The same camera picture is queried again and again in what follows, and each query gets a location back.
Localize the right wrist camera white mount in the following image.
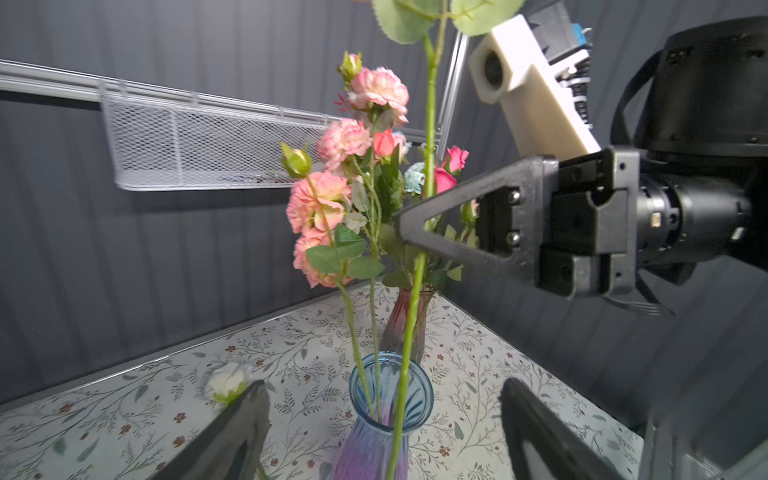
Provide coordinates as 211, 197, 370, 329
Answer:
469, 15, 600, 160

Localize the blue purple glass vase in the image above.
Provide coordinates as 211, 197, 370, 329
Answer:
334, 352, 434, 480

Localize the red pink rose stem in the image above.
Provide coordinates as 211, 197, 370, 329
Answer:
373, 130, 399, 160

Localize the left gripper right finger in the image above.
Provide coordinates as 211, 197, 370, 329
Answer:
500, 378, 620, 479

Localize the pale blue white rose stem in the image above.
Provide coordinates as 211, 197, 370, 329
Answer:
203, 362, 253, 406

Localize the white spray rose stem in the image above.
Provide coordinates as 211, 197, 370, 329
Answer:
403, 162, 426, 196

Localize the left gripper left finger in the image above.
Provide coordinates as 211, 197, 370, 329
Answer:
153, 380, 270, 479

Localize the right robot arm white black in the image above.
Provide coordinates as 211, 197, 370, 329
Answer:
395, 5, 767, 298

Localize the peach spray rose stem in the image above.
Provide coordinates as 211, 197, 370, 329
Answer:
280, 50, 411, 421

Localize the white wire mesh basket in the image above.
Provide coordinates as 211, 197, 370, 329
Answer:
98, 82, 333, 192

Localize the small magenta spray stem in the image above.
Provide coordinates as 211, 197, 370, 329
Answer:
434, 167, 457, 194

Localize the floral patterned table mat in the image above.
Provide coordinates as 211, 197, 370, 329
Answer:
1, 295, 643, 479

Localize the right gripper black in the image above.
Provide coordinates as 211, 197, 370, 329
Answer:
395, 147, 756, 300

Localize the single dark pink bud stem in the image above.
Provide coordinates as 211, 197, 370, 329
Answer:
442, 146, 470, 175

